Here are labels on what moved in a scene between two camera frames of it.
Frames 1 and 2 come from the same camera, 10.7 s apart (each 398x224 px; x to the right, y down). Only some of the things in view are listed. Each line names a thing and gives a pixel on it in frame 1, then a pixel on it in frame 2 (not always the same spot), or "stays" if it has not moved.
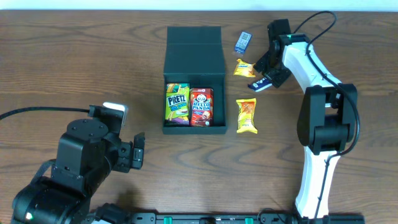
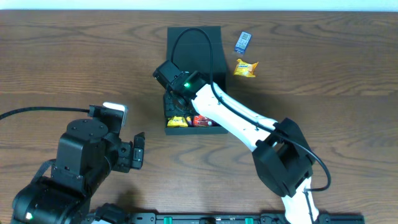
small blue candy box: [242, 42] stays
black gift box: [194, 55] stays
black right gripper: [272, 72] to [171, 109]
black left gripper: [137, 154] stays
